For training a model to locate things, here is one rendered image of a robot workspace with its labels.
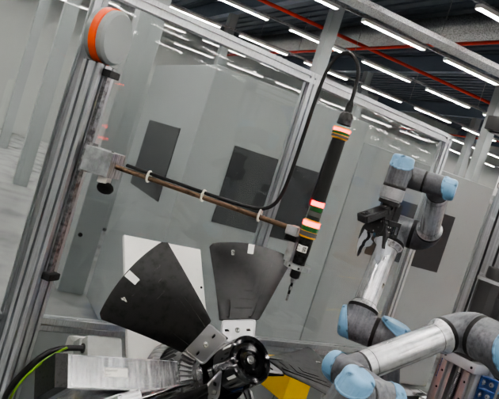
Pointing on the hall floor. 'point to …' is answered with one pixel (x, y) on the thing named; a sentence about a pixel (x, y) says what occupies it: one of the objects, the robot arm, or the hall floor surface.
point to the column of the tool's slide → (47, 235)
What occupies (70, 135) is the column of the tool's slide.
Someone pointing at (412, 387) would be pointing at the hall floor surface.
